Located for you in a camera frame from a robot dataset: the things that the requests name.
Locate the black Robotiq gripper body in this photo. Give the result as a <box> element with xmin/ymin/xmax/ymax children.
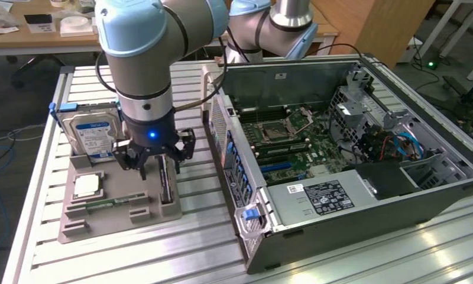
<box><xmin>121</xmin><ymin>113</ymin><xmax>181</xmax><ymax>155</ymax></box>

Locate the graphics card with metal bracket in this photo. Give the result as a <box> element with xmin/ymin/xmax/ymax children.
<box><xmin>154</xmin><ymin>153</ymin><xmax>174</xmax><ymax>205</ymax></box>

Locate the hard disk in blue caddy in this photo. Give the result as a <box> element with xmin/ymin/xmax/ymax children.
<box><xmin>48</xmin><ymin>100</ymin><xmax>126</xmax><ymax>164</ymax></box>

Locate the silver CPU chip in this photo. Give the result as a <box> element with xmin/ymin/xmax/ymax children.
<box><xmin>72</xmin><ymin>174</ymin><xmax>101</xmax><ymax>198</ymax></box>

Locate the green RAM stick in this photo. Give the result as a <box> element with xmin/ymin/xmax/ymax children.
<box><xmin>84</xmin><ymin>195</ymin><xmax>138</xmax><ymax>208</ymax></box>

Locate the grey parts rack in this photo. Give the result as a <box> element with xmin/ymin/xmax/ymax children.
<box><xmin>57</xmin><ymin>130</ymin><xmax>184</xmax><ymax>245</ymax></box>

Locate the CPU socket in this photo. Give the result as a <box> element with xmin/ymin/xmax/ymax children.
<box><xmin>261</xmin><ymin>120</ymin><xmax>292</xmax><ymax>143</ymax></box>

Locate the blue expansion slot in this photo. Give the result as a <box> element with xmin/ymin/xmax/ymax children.
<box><xmin>258</xmin><ymin>161</ymin><xmax>294</xmax><ymax>175</ymax></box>

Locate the installed black RAM stick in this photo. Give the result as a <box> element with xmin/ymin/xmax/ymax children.
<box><xmin>262</xmin><ymin>145</ymin><xmax>312</xmax><ymax>158</ymax></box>
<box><xmin>253</xmin><ymin>140</ymin><xmax>306</xmax><ymax>151</ymax></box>

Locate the open metal socket cover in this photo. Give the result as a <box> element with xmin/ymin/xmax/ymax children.
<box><xmin>285</xmin><ymin>106</ymin><xmax>316</xmax><ymax>130</ymax></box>

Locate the grey power supply unit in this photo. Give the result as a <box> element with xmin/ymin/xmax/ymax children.
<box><xmin>265</xmin><ymin>169</ymin><xmax>377</xmax><ymax>229</ymax></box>

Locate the green motherboard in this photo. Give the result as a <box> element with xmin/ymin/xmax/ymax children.
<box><xmin>233</xmin><ymin>102</ymin><xmax>360</xmax><ymax>188</ymax></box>

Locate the black chair base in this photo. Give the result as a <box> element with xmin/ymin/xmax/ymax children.
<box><xmin>6</xmin><ymin>54</ymin><xmax>104</xmax><ymax>88</ymax></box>

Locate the white box with tape roll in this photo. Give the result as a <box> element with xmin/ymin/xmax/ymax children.
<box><xmin>58</xmin><ymin>15</ymin><xmax>96</xmax><ymax>38</ymax></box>

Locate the metal disk bay cage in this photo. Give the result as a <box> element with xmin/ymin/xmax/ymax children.
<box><xmin>325</xmin><ymin>85</ymin><xmax>392</xmax><ymax>143</ymax></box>

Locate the wooden desk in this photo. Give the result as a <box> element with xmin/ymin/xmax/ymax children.
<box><xmin>0</xmin><ymin>0</ymin><xmax>340</xmax><ymax>57</ymax></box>

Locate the white box with black lid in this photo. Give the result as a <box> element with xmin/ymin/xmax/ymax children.
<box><xmin>22</xmin><ymin>14</ymin><xmax>57</xmax><ymax>34</ymax></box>

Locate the open black PC case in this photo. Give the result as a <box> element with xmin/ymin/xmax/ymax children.
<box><xmin>200</xmin><ymin>53</ymin><xmax>473</xmax><ymax>275</ymax></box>

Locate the clear plastic bag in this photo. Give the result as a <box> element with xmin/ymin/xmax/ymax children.
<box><xmin>0</xmin><ymin>1</ymin><xmax>24</xmax><ymax>28</ymax></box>

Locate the wooden cabinet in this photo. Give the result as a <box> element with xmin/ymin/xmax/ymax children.
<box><xmin>310</xmin><ymin>0</ymin><xmax>437</xmax><ymax>68</ymax></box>

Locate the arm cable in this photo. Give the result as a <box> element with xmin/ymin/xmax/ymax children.
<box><xmin>94</xmin><ymin>26</ymin><xmax>230</xmax><ymax>112</ymax></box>

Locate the blue floor cable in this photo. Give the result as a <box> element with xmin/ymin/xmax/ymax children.
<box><xmin>0</xmin><ymin>124</ymin><xmax>17</xmax><ymax>257</ymax></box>

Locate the red wire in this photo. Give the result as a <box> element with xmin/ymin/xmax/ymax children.
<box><xmin>380</xmin><ymin>137</ymin><xmax>392</xmax><ymax>161</ymax></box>

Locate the black cable behind case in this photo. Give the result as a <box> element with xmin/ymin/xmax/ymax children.
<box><xmin>304</xmin><ymin>43</ymin><xmax>384</xmax><ymax>64</ymax></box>

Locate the blue data wire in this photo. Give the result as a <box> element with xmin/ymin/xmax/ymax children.
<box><xmin>393</xmin><ymin>131</ymin><xmax>425</xmax><ymax>162</ymax></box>

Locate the white table leg frame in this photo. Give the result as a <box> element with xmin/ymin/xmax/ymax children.
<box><xmin>416</xmin><ymin>0</ymin><xmax>473</xmax><ymax>81</ymax></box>

